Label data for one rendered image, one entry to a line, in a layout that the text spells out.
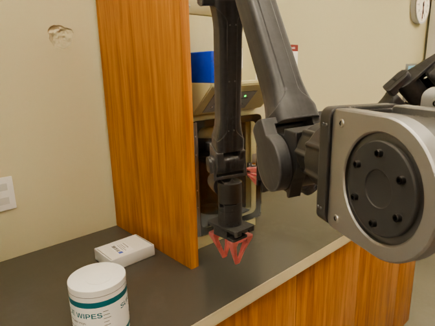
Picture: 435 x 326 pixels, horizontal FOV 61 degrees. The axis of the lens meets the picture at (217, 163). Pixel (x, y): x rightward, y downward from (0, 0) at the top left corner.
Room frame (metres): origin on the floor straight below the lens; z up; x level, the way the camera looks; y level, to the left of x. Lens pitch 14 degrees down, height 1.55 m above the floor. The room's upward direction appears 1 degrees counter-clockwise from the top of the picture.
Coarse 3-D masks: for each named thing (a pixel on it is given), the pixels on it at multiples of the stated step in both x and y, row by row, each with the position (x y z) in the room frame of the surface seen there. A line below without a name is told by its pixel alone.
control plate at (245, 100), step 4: (244, 92) 1.22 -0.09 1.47; (248, 92) 1.23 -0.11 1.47; (252, 92) 1.25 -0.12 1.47; (248, 96) 1.25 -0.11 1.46; (252, 96) 1.27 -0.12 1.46; (212, 100) 1.15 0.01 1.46; (244, 100) 1.26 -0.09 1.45; (248, 100) 1.27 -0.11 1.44; (208, 104) 1.15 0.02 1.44; (212, 104) 1.17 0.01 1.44; (244, 104) 1.28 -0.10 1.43; (208, 108) 1.17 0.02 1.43; (212, 108) 1.18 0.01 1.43; (204, 112) 1.17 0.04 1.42; (208, 112) 1.19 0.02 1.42
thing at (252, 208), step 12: (204, 120) 1.20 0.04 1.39; (252, 120) 1.33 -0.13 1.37; (204, 132) 1.20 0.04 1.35; (252, 132) 1.33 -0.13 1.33; (204, 144) 1.20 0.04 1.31; (252, 144) 1.33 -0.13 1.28; (204, 156) 1.20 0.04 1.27; (252, 156) 1.33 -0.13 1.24; (204, 168) 1.20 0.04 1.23; (204, 180) 1.20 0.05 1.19; (204, 192) 1.19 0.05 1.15; (252, 192) 1.33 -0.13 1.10; (204, 204) 1.19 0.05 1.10; (216, 204) 1.22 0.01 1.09; (252, 204) 1.33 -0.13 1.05; (204, 216) 1.19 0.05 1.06; (216, 216) 1.22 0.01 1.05; (252, 216) 1.33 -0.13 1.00; (204, 228) 1.19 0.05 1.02
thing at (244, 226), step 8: (224, 208) 0.81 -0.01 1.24; (232, 208) 0.81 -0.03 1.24; (240, 208) 0.82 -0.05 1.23; (224, 216) 0.81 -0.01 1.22; (232, 216) 0.81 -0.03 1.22; (240, 216) 0.82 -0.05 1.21; (208, 224) 0.85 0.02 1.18; (216, 224) 0.82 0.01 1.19; (224, 224) 0.81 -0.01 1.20; (232, 224) 0.81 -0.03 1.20; (240, 224) 0.82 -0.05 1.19; (248, 224) 0.82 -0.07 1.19; (232, 232) 0.78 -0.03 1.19; (240, 232) 0.78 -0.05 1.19
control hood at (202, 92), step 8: (248, 80) 1.28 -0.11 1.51; (256, 80) 1.26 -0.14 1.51; (192, 88) 1.15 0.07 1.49; (200, 88) 1.13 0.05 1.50; (208, 88) 1.10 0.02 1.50; (248, 88) 1.21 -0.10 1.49; (256, 88) 1.24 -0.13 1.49; (192, 96) 1.15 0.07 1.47; (200, 96) 1.13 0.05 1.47; (208, 96) 1.12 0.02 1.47; (256, 96) 1.29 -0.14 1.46; (192, 104) 1.15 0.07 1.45; (200, 104) 1.13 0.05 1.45; (248, 104) 1.30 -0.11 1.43; (256, 104) 1.33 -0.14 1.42; (200, 112) 1.16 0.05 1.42
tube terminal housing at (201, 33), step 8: (192, 16) 1.20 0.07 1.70; (200, 16) 1.22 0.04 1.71; (208, 16) 1.24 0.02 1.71; (192, 24) 1.20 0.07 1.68; (200, 24) 1.22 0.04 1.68; (208, 24) 1.24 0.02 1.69; (192, 32) 1.20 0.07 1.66; (200, 32) 1.22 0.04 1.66; (208, 32) 1.24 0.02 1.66; (192, 40) 1.20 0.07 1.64; (200, 40) 1.22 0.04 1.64; (208, 40) 1.24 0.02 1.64; (192, 48) 1.19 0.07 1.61; (200, 48) 1.22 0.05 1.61; (208, 48) 1.24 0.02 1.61; (248, 48) 1.36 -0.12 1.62; (248, 56) 1.36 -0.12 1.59; (248, 64) 1.36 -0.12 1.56; (248, 72) 1.36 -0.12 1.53; (248, 112) 1.36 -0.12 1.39; (200, 240) 1.20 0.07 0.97; (208, 240) 1.22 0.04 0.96
